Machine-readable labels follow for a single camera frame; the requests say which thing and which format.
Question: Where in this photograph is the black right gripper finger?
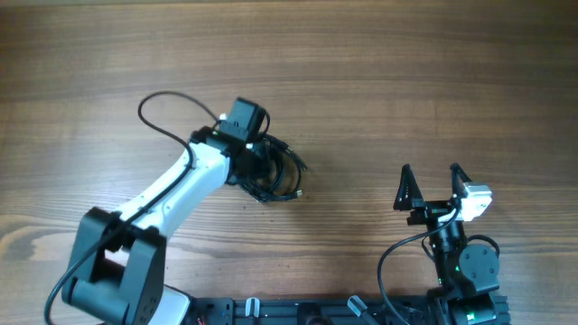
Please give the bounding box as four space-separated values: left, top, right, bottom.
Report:
450 162 471 197
393 164 424 211

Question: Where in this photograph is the black usb cable bundle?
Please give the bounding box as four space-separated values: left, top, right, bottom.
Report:
237 133 308 203

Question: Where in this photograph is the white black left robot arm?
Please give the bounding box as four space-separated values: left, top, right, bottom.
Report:
44 97 279 324

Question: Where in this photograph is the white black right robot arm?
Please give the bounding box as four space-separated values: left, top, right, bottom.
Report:
394 163 499 324

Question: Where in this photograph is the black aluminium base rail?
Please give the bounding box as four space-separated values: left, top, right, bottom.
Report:
189 295 511 325

